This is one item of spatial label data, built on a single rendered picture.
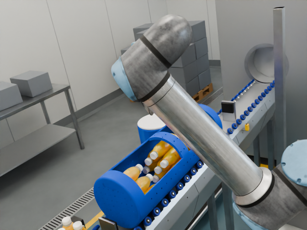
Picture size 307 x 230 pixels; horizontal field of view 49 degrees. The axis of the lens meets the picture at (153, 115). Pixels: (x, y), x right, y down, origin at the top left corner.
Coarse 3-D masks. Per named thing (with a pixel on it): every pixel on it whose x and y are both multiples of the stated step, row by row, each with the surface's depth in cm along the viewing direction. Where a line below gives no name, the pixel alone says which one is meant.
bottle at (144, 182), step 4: (144, 176) 168; (136, 180) 163; (140, 180) 162; (144, 180) 162; (148, 180) 164; (140, 184) 160; (144, 184) 161; (148, 184) 163; (144, 188) 161; (144, 192) 162
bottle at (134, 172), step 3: (129, 168) 165; (132, 168) 165; (135, 168) 166; (138, 168) 168; (126, 171) 163; (129, 171) 163; (132, 171) 164; (135, 171) 164; (138, 171) 166; (126, 174) 161; (129, 174) 162; (132, 174) 162; (135, 174) 163; (138, 174) 166; (132, 177) 162; (135, 177) 163; (135, 180) 164
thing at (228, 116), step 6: (222, 102) 251; (228, 102) 248; (234, 102) 246; (222, 108) 251; (228, 108) 248; (234, 108) 247; (222, 114) 255; (228, 114) 252; (234, 114) 249; (228, 120) 254; (234, 120) 251
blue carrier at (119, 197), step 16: (208, 112) 207; (144, 144) 189; (176, 144) 178; (128, 160) 182; (144, 160) 195; (192, 160) 185; (112, 176) 153; (128, 176) 154; (176, 176) 173; (96, 192) 163; (112, 192) 155; (128, 192) 148; (160, 192) 162; (112, 208) 161; (128, 208) 153; (144, 208) 153; (128, 224) 158
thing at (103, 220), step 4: (100, 220) 157; (104, 220) 154; (108, 220) 154; (112, 220) 154; (100, 224) 158; (104, 224) 156; (108, 224) 154; (112, 224) 152; (116, 224) 153; (104, 228) 157; (108, 228) 155; (112, 228) 153; (116, 228) 154
